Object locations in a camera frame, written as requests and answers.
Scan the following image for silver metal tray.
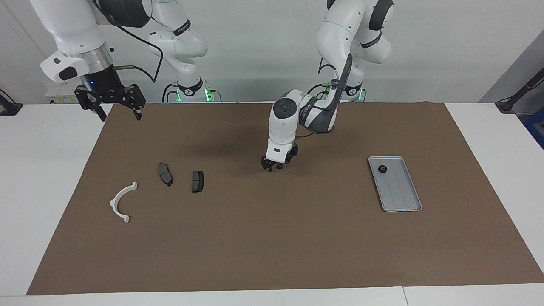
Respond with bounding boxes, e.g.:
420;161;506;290
368;156;423;213

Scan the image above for white box yellow label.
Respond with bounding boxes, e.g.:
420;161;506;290
45;83;85;104

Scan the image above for long dark brake pad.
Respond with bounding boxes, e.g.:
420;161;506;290
158;162;174;187

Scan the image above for brown table mat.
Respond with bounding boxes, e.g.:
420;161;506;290
26;102;544;295

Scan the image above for black table clamp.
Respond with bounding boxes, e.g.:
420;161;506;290
0;88;23;116

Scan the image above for black angled stand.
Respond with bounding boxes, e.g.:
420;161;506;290
495;67;544;114

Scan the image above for blue bin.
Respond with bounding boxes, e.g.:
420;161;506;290
524;106;544;150

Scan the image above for black left base cable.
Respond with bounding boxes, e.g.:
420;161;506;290
307;82;337;97

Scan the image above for white curved plastic bracket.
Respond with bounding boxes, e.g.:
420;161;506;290
109;181;139;224

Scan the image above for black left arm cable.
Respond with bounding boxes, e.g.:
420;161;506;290
296;57;340;137

